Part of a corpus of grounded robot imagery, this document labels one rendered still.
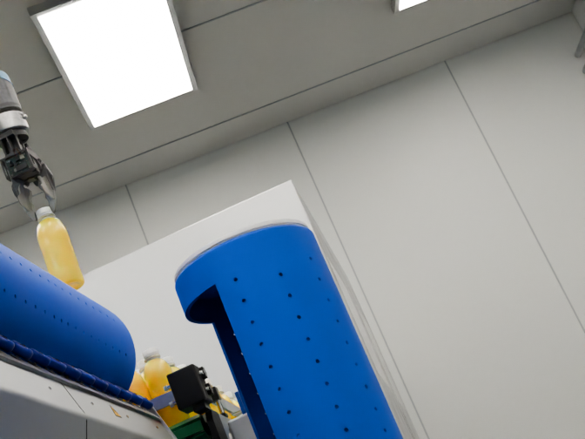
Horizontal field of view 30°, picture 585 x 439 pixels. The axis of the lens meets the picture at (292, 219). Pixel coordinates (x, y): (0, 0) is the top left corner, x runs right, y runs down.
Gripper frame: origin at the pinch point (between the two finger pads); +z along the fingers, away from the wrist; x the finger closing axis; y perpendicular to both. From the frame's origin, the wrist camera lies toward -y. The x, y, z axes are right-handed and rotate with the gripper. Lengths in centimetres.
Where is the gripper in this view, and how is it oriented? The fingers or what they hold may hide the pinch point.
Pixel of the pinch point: (44, 212)
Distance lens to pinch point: 263.3
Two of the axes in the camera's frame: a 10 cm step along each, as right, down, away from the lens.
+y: -1.6, -2.1, -9.6
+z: 4.0, 8.8, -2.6
